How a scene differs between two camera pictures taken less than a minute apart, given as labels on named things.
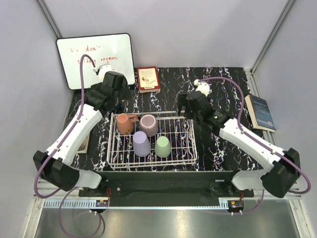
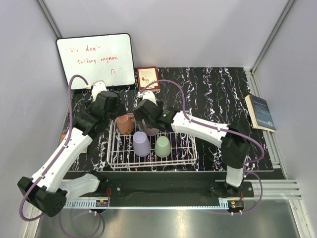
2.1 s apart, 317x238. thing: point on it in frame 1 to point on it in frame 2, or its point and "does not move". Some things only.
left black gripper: x=124 y=93 to x=120 y=109
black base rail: x=166 y=184 does not move
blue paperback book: x=259 y=113 does not move
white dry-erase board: x=115 y=49 does not move
